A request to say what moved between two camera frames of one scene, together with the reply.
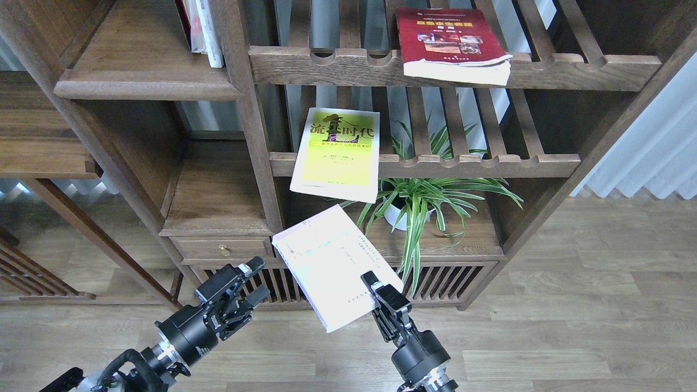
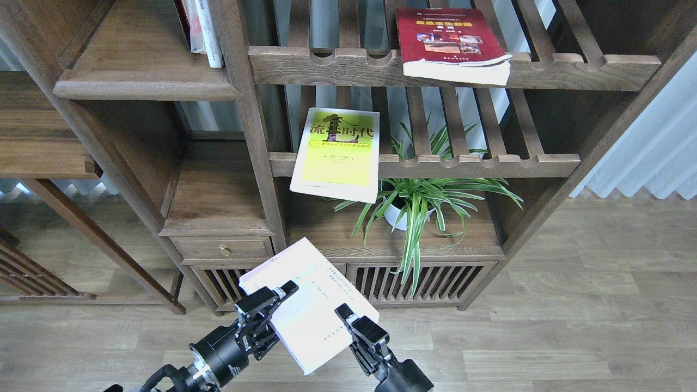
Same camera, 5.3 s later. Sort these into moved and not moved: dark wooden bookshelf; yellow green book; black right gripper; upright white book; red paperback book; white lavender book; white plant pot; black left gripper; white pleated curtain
Moved: black left gripper; white lavender book; black right gripper
Not moved: red paperback book; white plant pot; dark wooden bookshelf; white pleated curtain; yellow green book; upright white book
